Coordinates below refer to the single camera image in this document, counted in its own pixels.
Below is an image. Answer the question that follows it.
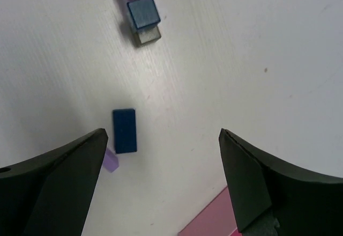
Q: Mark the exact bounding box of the pink plastic box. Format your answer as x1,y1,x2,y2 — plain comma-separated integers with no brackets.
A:
178,187,241,236

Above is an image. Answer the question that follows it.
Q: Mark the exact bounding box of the blue cube block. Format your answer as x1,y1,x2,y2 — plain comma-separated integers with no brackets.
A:
126,0,161,31

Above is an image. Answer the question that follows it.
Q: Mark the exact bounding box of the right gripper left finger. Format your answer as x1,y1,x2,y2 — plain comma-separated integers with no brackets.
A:
1,128,108,235

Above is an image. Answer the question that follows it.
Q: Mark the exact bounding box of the blue rectangular block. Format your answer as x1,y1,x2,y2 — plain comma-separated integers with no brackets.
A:
113,108,137,154

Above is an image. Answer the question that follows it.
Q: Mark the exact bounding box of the brown cube block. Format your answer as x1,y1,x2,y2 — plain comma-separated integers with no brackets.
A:
131,26,161,48

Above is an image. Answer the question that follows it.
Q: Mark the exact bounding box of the small purple block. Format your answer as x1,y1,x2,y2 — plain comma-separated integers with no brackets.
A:
102,148,119,173

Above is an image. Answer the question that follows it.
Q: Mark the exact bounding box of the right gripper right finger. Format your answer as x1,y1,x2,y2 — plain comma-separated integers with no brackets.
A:
219,129,342,235

